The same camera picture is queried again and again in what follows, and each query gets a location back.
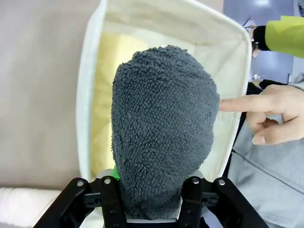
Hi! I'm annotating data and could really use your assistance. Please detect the dark grey towel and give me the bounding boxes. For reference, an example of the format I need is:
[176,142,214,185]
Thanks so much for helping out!
[111,44,221,220]

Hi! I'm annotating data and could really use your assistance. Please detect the person in yellow-green jacket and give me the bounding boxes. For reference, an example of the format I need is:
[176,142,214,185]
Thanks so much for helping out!
[252,15,304,59]

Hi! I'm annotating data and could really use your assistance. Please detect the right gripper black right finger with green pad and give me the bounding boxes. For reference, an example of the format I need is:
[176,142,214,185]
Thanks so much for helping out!
[180,177,265,228]

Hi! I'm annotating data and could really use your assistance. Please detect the person's right hand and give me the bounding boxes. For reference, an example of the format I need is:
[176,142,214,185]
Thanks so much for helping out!
[219,85,304,145]

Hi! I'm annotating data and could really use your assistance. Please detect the person's grey hoodie torso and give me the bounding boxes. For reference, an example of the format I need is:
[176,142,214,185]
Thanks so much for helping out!
[227,114,304,228]

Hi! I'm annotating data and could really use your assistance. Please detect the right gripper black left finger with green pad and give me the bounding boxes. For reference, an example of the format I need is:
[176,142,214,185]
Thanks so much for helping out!
[32,164,127,228]

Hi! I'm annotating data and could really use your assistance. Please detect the yellow rolled towel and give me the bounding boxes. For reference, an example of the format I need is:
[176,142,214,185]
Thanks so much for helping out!
[90,33,152,178]

